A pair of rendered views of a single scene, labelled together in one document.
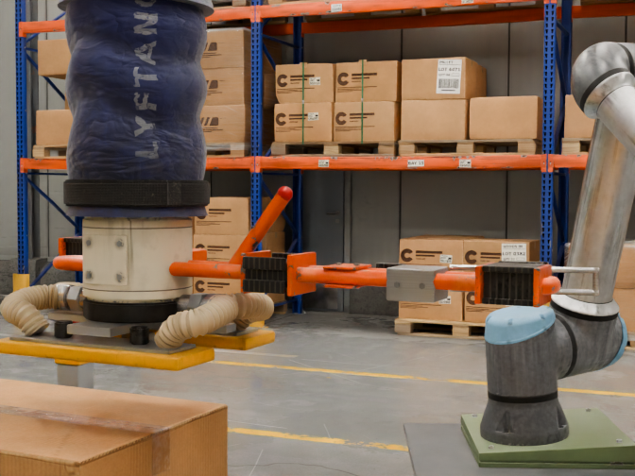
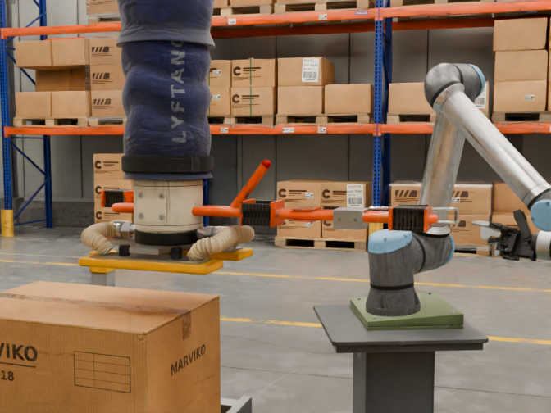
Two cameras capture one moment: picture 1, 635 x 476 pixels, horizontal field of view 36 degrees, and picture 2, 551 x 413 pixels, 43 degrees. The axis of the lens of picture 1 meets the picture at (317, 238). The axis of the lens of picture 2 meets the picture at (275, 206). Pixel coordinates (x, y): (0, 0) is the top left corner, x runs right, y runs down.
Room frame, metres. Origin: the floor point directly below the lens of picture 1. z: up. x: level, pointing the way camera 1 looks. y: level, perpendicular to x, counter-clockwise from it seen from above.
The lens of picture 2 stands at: (-0.19, 0.19, 1.36)
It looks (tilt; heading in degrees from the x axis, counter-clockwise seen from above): 5 degrees down; 354
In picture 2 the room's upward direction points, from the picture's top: straight up
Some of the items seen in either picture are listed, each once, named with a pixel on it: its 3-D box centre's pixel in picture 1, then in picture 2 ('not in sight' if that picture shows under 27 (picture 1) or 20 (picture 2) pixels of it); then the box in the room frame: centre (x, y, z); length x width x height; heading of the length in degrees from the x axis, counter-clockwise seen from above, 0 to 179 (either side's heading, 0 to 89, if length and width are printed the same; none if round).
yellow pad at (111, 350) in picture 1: (100, 340); (150, 256); (1.46, 0.32, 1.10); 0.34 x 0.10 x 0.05; 65
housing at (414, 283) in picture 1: (417, 283); (350, 218); (1.34, -0.14, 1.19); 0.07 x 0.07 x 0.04; 65
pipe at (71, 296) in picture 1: (138, 307); (169, 235); (1.54, 0.28, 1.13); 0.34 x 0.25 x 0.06; 65
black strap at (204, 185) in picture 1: (138, 193); (168, 163); (1.55, 0.28, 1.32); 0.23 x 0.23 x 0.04
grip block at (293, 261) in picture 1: (278, 272); (262, 212); (1.44, 0.06, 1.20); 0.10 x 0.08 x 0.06; 155
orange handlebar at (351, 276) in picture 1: (283, 264); (259, 207); (1.57, 0.05, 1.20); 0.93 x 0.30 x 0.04; 65
